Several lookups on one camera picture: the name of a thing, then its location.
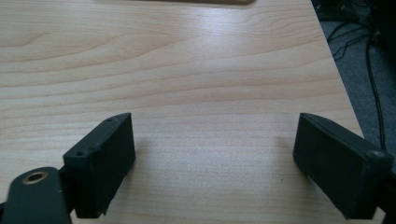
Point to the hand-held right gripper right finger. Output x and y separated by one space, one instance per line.
336 165

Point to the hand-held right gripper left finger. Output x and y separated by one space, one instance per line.
106 165

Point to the tan wooden board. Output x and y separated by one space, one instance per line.
186 1

